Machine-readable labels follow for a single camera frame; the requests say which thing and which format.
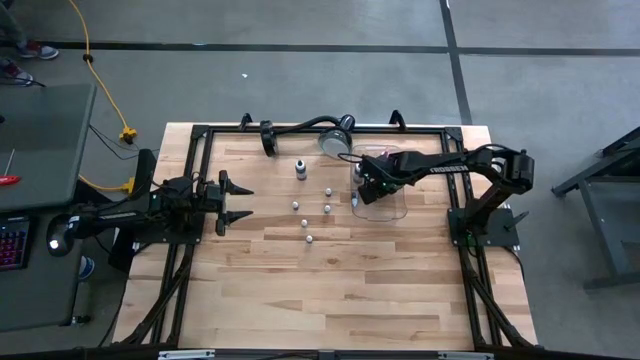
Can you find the backlit black keyboard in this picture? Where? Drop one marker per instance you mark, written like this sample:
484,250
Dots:
12,245

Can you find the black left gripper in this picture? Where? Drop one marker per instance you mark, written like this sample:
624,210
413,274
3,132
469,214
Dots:
225,202

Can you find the clear plastic bin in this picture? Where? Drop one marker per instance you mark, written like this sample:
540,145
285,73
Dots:
387,212

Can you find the black metal table frame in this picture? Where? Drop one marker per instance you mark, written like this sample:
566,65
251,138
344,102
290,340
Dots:
400,130

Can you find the grey desk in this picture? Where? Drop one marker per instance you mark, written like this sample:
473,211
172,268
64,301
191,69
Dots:
45,140

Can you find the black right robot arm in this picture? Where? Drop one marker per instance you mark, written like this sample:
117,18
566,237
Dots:
440,167

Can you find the round grey gooseneck lamp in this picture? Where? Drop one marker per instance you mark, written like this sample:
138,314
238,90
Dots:
332,142

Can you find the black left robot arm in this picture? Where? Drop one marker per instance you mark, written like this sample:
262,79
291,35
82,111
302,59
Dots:
130,215

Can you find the black computer mouse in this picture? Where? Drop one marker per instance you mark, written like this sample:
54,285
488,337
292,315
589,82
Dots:
60,237

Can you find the large black-tipped colouring bottle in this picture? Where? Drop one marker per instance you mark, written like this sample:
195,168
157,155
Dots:
300,167

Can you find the person's blue shoe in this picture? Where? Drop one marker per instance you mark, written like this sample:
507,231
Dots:
86,267

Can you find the grey metal table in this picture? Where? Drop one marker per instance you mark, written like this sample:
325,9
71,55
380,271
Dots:
601,235

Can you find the person's red grey shoe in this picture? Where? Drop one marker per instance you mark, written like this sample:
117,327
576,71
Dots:
39,50
15,72

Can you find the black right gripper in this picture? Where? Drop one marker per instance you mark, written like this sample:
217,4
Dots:
377,177

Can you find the silver metal bracket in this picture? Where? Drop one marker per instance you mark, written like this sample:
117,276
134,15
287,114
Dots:
186,354
465,356

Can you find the black upright box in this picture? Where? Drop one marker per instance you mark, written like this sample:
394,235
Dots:
145,170

